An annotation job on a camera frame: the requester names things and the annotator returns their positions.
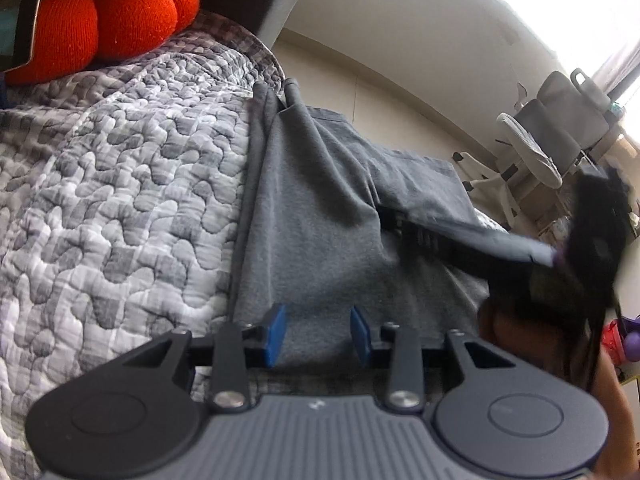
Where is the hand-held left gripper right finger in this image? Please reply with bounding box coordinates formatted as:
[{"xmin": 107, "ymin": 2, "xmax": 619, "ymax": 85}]
[{"xmin": 350, "ymin": 305, "xmax": 511, "ymax": 414}]

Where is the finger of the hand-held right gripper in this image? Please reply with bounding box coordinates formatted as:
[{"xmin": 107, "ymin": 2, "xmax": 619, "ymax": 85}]
[{"xmin": 380, "ymin": 204, "xmax": 453, "ymax": 264}]

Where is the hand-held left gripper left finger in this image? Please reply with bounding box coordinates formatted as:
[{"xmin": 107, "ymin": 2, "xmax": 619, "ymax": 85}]
[{"xmin": 122, "ymin": 302, "xmax": 288, "ymax": 412}]

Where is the grey shirt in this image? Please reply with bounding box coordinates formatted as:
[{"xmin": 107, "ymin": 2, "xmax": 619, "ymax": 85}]
[{"xmin": 227, "ymin": 77, "xmax": 558, "ymax": 396}]

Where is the person's right hand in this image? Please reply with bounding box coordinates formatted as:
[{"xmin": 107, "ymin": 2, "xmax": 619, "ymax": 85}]
[{"xmin": 477, "ymin": 304, "xmax": 576, "ymax": 382}]

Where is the red bucket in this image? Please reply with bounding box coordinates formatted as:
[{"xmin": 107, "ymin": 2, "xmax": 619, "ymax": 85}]
[{"xmin": 601, "ymin": 321, "xmax": 632, "ymax": 376}]

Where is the grey office chair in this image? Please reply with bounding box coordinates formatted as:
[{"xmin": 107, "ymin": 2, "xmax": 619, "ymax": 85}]
[{"xmin": 452, "ymin": 67, "xmax": 626, "ymax": 229}]

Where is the grey quilted blanket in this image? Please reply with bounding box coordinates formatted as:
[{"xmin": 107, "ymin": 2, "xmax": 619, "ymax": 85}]
[{"xmin": 0, "ymin": 10, "xmax": 511, "ymax": 480}]

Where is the bright window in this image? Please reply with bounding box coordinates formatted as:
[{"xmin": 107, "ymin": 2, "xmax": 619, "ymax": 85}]
[{"xmin": 450, "ymin": 0, "xmax": 640, "ymax": 97}]

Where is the grey bed headboard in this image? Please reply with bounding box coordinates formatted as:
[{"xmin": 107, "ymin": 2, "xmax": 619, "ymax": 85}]
[{"xmin": 184, "ymin": 0, "xmax": 305, "ymax": 54}]

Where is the orange knot cushion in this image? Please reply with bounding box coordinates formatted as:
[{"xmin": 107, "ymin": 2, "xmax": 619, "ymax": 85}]
[{"xmin": 0, "ymin": 0, "xmax": 202, "ymax": 86}]

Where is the black phone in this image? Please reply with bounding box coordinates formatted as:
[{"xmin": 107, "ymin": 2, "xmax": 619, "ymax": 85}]
[{"xmin": 0, "ymin": 0, "xmax": 45, "ymax": 74}]

